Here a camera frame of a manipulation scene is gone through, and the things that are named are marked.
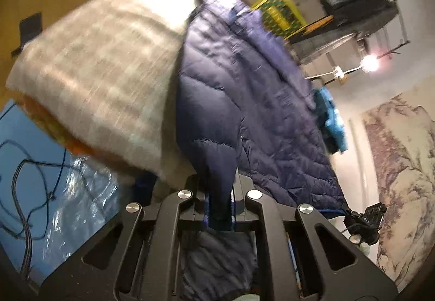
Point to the landscape painting wall tapestry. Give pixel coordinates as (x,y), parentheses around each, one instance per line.
(401,137)

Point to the grey plaid hanging garment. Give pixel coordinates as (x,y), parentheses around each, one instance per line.
(308,50)

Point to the light blue garment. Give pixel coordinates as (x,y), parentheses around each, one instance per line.
(329,121)

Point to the yellow green patterned storage box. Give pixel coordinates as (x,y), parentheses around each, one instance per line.
(281,17)

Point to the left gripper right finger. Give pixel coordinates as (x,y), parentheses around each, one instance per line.
(242,218)

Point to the navy blue quilted down jacket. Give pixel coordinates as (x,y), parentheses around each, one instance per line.
(243,106)

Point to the grey white plaid bed blanket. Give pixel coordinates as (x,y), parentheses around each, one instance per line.
(102,81)

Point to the dark hanging coat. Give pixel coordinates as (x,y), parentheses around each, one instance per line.
(347,12)

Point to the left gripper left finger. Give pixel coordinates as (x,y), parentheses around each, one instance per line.
(195,216)

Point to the black metal clothes rack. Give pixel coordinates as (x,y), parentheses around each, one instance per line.
(356,36)

